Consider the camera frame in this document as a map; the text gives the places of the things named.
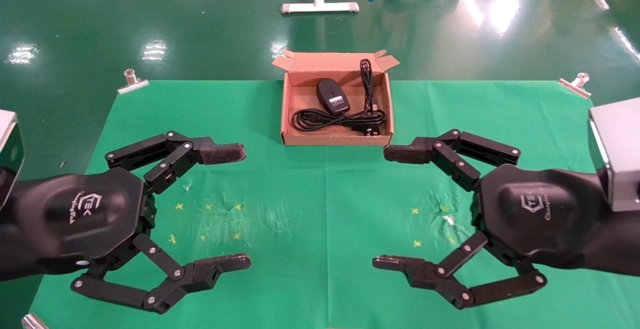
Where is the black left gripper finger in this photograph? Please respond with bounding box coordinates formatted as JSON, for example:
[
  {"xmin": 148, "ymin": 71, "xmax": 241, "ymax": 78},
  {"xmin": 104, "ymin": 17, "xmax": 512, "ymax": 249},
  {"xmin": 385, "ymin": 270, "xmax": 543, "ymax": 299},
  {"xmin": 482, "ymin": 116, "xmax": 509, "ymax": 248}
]
[{"xmin": 104, "ymin": 130, "xmax": 247, "ymax": 195}]

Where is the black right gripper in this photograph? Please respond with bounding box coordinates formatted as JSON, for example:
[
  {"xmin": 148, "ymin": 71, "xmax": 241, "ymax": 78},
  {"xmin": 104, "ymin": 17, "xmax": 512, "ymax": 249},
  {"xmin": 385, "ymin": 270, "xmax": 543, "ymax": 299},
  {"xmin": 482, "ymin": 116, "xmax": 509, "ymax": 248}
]
[{"xmin": 372, "ymin": 129, "xmax": 640, "ymax": 311}]

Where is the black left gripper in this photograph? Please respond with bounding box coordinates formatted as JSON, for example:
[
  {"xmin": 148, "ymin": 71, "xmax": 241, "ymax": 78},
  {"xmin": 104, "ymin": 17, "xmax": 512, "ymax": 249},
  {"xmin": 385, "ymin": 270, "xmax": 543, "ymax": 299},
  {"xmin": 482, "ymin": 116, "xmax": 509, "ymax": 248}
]
[{"xmin": 0, "ymin": 166, "xmax": 252, "ymax": 315}]

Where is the black power cable with plug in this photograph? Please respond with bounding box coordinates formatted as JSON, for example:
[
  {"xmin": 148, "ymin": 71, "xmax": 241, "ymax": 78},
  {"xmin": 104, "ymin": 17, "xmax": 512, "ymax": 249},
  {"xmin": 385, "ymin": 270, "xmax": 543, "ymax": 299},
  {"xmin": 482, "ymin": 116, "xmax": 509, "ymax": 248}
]
[{"xmin": 291, "ymin": 109, "xmax": 388, "ymax": 137}]

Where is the black mouse with cable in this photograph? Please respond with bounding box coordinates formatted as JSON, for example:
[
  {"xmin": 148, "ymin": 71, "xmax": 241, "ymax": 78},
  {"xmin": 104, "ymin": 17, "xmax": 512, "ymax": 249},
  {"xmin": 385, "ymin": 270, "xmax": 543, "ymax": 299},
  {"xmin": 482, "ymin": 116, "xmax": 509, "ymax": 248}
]
[{"xmin": 315, "ymin": 58, "xmax": 388, "ymax": 120}]

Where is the open brown cardboard box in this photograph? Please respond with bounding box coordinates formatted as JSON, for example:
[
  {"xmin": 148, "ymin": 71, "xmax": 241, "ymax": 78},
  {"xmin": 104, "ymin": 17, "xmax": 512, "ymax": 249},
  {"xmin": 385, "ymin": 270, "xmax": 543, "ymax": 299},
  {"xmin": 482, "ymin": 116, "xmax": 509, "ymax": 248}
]
[{"xmin": 271, "ymin": 49, "xmax": 401, "ymax": 147}]

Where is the green table cloth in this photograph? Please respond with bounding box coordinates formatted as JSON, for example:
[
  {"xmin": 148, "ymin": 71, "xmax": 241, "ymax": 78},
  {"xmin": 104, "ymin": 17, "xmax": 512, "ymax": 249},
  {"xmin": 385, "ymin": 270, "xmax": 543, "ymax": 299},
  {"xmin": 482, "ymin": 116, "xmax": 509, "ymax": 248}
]
[{"xmin": 27, "ymin": 79, "xmax": 640, "ymax": 329}]

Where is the silver binder clip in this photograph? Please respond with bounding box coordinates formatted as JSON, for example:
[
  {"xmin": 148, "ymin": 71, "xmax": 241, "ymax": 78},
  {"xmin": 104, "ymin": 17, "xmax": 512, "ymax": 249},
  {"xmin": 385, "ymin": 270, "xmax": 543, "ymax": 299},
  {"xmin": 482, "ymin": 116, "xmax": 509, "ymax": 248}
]
[
  {"xmin": 117, "ymin": 68, "xmax": 150, "ymax": 95},
  {"xmin": 557, "ymin": 72, "xmax": 592, "ymax": 99},
  {"xmin": 21, "ymin": 313, "xmax": 48, "ymax": 329}
]

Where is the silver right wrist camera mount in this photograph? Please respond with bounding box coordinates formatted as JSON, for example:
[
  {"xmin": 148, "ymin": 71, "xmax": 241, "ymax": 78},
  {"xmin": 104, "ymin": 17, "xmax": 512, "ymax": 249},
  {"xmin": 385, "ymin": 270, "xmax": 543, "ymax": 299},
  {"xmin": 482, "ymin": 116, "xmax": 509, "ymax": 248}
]
[{"xmin": 587, "ymin": 96, "xmax": 640, "ymax": 213}]

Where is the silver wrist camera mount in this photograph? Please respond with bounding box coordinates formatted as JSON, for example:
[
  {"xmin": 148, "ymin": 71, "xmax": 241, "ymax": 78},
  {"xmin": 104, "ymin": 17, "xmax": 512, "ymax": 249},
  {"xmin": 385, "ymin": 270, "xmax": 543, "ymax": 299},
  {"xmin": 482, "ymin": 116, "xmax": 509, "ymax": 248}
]
[
  {"xmin": 0, "ymin": 109, "xmax": 26, "ymax": 182},
  {"xmin": 587, "ymin": 96, "xmax": 640, "ymax": 213}
]

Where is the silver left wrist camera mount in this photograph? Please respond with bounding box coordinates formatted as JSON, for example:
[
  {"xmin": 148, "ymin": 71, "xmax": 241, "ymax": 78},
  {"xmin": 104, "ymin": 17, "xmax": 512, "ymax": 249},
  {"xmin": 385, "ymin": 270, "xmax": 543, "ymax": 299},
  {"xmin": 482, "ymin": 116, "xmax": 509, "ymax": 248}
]
[{"xmin": 0, "ymin": 109, "xmax": 26, "ymax": 182}]

